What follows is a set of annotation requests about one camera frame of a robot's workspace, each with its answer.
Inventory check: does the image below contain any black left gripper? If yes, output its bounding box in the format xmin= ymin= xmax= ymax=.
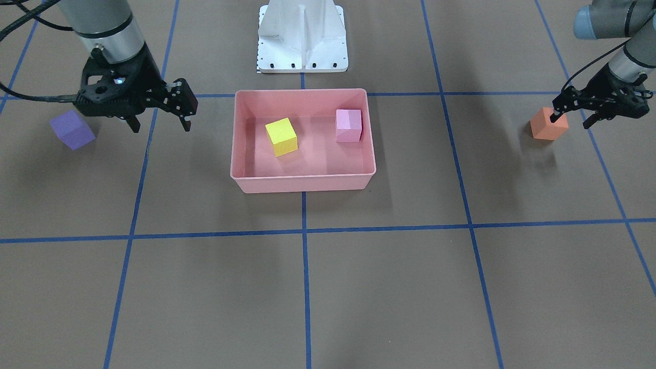
xmin=549 ymin=65 xmax=654 ymax=129

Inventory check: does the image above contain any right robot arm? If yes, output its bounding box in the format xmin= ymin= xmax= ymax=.
xmin=58 ymin=1 xmax=198 ymax=133

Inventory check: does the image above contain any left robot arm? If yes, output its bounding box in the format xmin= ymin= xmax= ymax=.
xmin=549 ymin=1 xmax=655 ymax=129

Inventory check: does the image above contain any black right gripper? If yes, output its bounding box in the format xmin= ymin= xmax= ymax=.
xmin=73 ymin=45 xmax=198 ymax=133

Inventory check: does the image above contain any yellow foam block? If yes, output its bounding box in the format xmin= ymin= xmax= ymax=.
xmin=265 ymin=117 xmax=298 ymax=157

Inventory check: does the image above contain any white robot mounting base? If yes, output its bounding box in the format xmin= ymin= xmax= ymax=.
xmin=256 ymin=1 xmax=349 ymax=73

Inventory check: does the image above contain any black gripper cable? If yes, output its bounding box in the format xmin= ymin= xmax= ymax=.
xmin=561 ymin=38 xmax=636 ymax=93
xmin=0 ymin=0 xmax=80 ymax=103

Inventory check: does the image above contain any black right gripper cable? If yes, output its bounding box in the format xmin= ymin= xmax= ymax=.
xmin=0 ymin=0 xmax=80 ymax=103

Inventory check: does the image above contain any pink foam block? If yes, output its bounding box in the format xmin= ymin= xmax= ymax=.
xmin=335 ymin=109 xmax=362 ymax=142

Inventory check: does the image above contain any pink plastic bin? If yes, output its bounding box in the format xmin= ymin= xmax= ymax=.
xmin=230 ymin=88 xmax=377 ymax=194

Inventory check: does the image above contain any orange foam block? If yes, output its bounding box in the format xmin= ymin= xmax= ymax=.
xmin=529 ymin=107 xmax=569 ymax=141

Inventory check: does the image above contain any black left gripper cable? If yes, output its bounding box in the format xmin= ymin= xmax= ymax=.
xmin=561 ymin=38 xmax=636 ymax=93

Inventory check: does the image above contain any purple foam block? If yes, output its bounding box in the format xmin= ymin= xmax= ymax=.
xmin=50 ymin=110 xmax=96 ymax=150

